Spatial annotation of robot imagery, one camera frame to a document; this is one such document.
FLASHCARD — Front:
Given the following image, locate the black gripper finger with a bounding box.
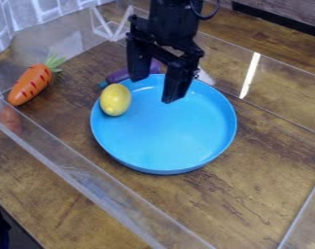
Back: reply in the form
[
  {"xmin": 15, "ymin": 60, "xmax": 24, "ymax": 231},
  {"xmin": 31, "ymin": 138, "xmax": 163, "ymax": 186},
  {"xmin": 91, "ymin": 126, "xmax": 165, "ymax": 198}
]
[
  {"xmin": 161, "ymin": 54, "xmax": 199, "ymax": 104},
  {"xmin": 126, "ymin": 35, "xmax": 152, "ymax": 82}
]

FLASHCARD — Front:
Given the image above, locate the blue round tray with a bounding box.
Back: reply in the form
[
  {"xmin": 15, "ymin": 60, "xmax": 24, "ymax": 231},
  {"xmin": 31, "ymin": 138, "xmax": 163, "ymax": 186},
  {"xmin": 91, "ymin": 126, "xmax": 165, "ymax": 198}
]
[{"xmin": 90, "ymin": 74, "xmax": 237, "ymax": 175}]

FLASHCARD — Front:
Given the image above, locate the purple toy eggplant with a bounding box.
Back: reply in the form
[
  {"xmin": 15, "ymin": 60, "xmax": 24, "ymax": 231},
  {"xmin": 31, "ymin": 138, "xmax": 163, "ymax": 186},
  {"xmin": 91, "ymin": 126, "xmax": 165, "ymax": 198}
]
[{"xmin": 98, "ymin": 59, "xmax": 161, "ymax": 89}]

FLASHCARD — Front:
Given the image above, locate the orange toy carrot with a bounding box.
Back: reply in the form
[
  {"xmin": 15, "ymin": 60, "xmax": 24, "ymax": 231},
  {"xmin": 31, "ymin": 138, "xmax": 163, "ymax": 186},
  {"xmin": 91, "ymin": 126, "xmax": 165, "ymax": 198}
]
[{"xmin": 8, "ymin": 55, "xmax": 66, "ymax": 106}]

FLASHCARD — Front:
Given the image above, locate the white checkered curtain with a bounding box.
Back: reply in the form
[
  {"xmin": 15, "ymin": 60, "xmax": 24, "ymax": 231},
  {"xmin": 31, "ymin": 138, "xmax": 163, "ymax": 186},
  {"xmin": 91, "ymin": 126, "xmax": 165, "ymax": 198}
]
[{"xmin": 0, "ymin": 0, "xmax": 112, "ymax": 53}]

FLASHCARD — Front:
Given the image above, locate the clear acrylic enclosure wall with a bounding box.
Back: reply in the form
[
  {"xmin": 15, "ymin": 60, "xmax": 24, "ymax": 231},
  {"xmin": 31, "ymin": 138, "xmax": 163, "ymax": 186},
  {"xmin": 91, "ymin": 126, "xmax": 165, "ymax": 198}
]
[{"xmin": 0, "ymin": 4, "xmax": 315, "ymax": 249}]

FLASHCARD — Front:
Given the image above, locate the yellow toy lemon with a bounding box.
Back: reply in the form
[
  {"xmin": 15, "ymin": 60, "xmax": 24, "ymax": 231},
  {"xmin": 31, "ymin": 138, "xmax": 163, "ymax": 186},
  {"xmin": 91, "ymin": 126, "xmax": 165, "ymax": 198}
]
[{"xmin": 100, "ymin": 84, "xmax": 131, "ymax": 117}]

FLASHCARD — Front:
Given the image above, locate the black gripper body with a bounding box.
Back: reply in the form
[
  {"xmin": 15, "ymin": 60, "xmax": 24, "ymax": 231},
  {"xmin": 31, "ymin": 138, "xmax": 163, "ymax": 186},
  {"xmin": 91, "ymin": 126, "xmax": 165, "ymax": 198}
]
[{"xmin": 126, "ymin": 0, "xmax": 203, "ymax": 65}]

